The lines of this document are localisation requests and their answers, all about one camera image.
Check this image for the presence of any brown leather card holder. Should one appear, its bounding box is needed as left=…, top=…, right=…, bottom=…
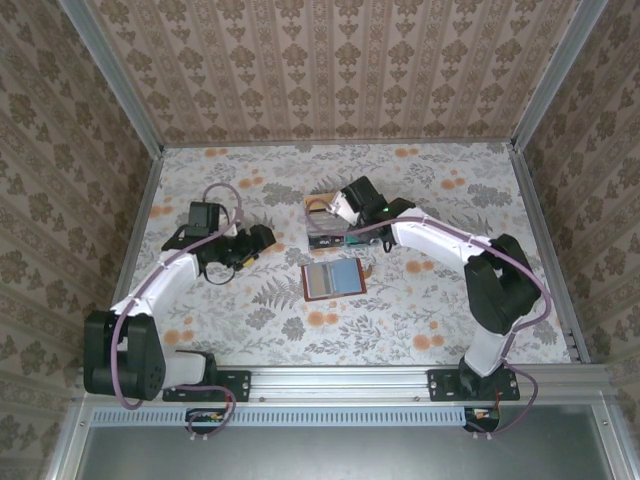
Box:
left=301, top=258, right=374, bottom=303

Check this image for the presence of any aluminium front beam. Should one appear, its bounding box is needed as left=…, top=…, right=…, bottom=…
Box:
left=72, top=363, right=616, bottom=404

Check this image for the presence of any small connector board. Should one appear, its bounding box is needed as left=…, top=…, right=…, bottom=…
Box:
left=185, top=407, right=227, bottom=435
left=463, top=406, right=501, bottom=432

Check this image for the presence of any grey metal sheet panel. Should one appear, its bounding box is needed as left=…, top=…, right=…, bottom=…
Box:
left=49, top=402, right=640, bottom=480

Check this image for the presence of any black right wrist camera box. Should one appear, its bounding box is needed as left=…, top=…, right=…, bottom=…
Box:
left=341, top=175, right=387, bottom=214

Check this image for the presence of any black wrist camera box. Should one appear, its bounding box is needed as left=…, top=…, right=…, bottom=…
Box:
left=187, top=200, right=222, bottom=237
left=341, top=175, right=387, bottom=214

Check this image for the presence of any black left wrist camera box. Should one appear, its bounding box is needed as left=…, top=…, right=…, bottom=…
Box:
left=187, top=200, right=222, bottom=237

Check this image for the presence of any aluminium side rail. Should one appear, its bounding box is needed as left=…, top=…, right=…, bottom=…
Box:
left=509, top=142, right=594, bottom=364
left=94, top=147, right=166, bottom=366

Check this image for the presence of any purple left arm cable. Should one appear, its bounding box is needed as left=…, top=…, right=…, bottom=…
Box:
left=111, top=183, right=247, bottom=444

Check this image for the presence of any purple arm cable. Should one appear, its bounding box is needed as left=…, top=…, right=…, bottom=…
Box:
left=305, top=199, right=554, bottom=442
left=111, top=183, right=247, bottom=444

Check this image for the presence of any white slotted cable duct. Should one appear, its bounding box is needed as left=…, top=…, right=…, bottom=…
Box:
left=92, top=405, right=469, bottom=428

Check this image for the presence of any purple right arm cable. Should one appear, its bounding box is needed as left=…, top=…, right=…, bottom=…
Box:
left=305, top=199, right=554, bottom=442

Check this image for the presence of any aluminium corner post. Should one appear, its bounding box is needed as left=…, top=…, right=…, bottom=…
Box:
left=58, top=0, right=165, bottom=154
left=512, top=0, right=609, bottom=149

